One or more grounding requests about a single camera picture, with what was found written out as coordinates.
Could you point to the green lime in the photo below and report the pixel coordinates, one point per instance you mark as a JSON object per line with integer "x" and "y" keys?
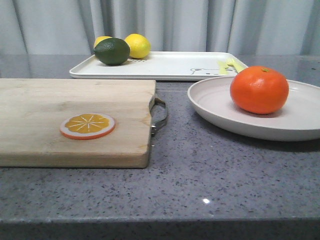
{"x": 112, "y": 51}

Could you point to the yellow lemon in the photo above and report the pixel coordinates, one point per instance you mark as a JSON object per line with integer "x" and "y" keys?
{"x": 99, "y": 39}
{"x": 139, "y": 45}

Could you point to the wooden cutting board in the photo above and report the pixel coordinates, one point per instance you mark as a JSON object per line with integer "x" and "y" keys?
{"x": 32, "y": 110}

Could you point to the yellow-green plastic fork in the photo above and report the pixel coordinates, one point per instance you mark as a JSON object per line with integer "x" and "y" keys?
{"x": 232, "y": 62}

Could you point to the grey curtain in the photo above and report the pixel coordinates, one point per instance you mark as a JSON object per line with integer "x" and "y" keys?
{"x": 239, "y": 27}

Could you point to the beige round plate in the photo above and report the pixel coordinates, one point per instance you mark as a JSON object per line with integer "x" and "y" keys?
{"x": 297, "y": 120}

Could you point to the yellow lemon left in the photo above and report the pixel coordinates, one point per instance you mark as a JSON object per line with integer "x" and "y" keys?
{"x": 99, "y": 39}

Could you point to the whole orange fruit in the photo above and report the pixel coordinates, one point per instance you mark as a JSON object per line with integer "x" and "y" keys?
{"x": 259, "y": 90}

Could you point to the orange slice toy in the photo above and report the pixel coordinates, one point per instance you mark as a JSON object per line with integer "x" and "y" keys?
{"x": 87, "y": 126}

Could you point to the yellow lemon right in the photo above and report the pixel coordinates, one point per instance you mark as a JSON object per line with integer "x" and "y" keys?
{"x": 139, "y": 45}

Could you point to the white rectangular tray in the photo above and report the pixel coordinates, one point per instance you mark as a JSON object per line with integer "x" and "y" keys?
{"x": 158, "y": 65}

